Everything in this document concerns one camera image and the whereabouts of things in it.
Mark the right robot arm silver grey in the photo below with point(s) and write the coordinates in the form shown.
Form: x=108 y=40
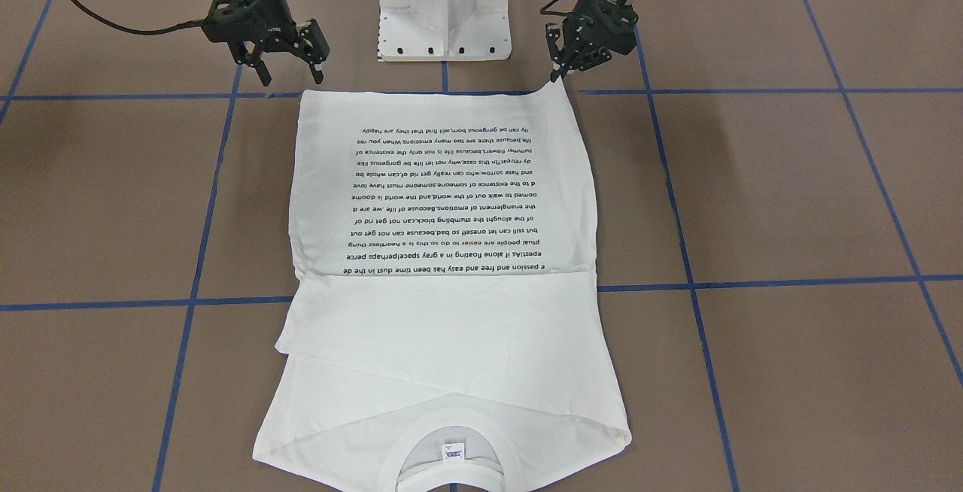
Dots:
x=253 y=27

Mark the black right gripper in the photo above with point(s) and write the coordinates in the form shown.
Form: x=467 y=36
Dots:
x=268 y=16

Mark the white long-sleeve printed t-shirt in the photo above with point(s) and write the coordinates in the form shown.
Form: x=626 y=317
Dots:
x=445 y=328

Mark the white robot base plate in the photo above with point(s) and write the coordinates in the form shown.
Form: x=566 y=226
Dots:
x=444 y=30

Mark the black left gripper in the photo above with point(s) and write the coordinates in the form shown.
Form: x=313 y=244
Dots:
x=606 y=25

